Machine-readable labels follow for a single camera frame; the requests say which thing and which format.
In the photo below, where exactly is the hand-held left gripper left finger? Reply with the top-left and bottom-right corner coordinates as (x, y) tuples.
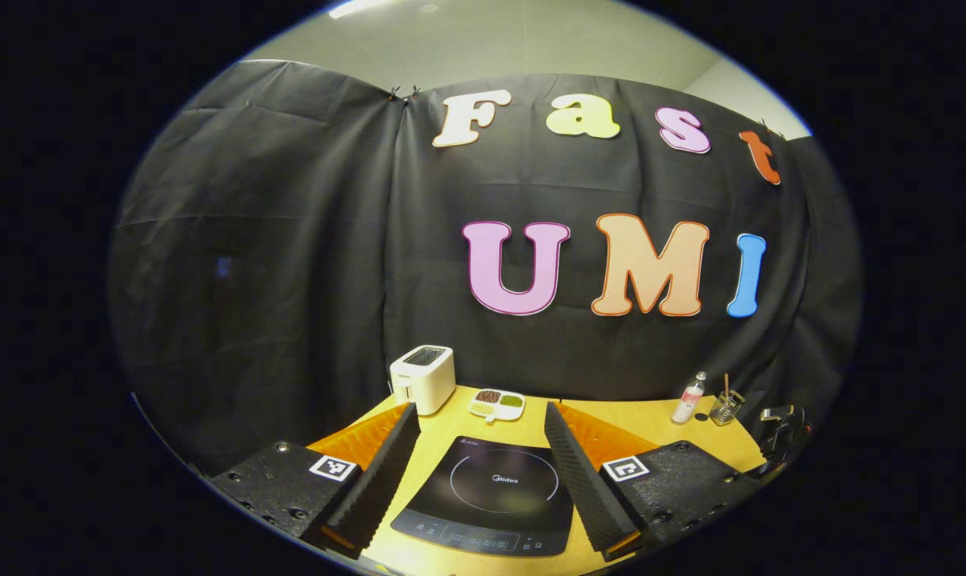
(202, 402), (421, 561)

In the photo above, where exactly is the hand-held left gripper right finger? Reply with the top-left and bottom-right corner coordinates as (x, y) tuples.
(545, 402), (772, 563)

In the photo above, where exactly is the black induction cooktop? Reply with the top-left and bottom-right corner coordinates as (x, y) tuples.
(390, 435), (575, 558)

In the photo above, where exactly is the white toaster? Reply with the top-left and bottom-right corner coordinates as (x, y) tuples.
(389, 345), (457, 417)

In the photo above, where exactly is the clear bottle with pink label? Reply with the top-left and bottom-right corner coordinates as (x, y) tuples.
(671, 371), (707, 426)

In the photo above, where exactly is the white divided dish of beans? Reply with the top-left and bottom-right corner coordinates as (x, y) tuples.
(468, 388), (527, 423)

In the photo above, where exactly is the black backdrop cloth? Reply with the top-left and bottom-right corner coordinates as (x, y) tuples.
(106, 58), (864, 474)

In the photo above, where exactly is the small wire basket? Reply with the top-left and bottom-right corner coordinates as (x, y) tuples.
(708, 389), (746, 427)

